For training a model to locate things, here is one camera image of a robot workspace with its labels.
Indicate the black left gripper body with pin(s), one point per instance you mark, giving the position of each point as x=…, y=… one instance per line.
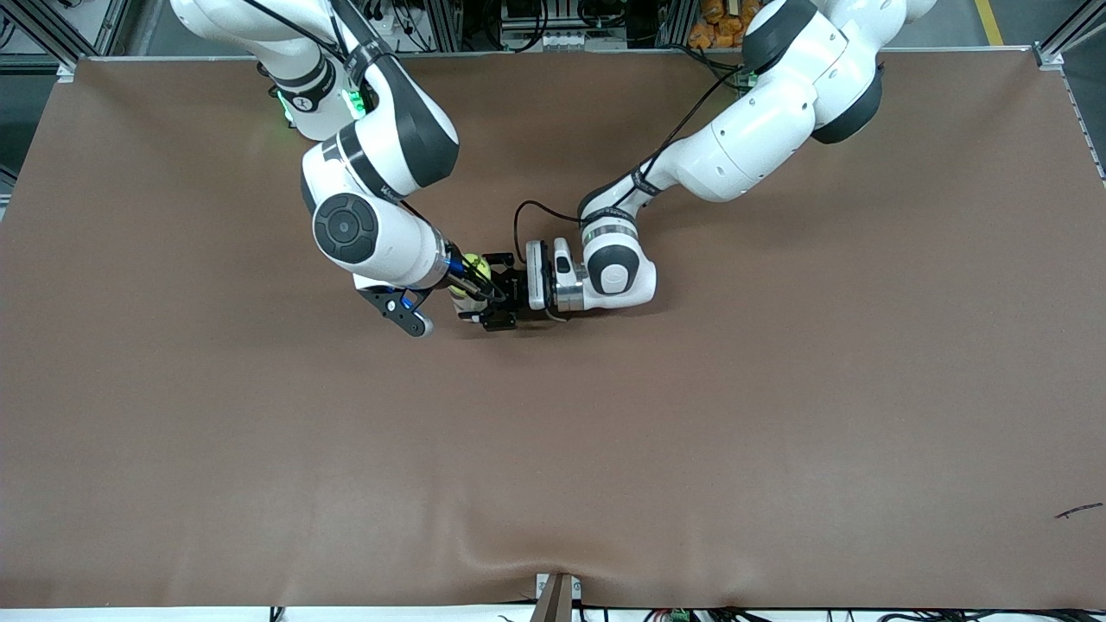
x=512, y=289

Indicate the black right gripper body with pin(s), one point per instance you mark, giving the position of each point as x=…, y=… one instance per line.
x=459, y=274

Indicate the Wilson tennis ball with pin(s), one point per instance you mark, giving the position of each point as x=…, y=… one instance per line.
x=477, y=269

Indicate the white blue tennis ball can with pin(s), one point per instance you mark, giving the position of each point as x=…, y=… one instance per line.
x=456, y=294

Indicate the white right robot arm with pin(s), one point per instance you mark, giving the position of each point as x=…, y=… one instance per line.
x=389, y=246

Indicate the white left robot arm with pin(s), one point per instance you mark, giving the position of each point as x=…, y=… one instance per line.
x=760, y=130

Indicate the brown table mat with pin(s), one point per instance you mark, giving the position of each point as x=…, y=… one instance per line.
x=553, y=475

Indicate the white breaker row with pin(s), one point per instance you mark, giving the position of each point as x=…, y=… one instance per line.
x=562, y=39

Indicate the white power strip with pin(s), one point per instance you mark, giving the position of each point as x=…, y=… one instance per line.
x=389, y=22

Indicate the orange packets pile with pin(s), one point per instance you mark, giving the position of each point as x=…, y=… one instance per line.
x=721, y=22

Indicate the green terminal connector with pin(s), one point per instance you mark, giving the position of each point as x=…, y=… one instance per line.
x=679, y=615

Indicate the metal camera pole bracket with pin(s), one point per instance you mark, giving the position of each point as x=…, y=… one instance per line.
x=553, y=605

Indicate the aluminium frame strut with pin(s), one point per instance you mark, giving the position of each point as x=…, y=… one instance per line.
x=1067, y=34
x=114, y=26

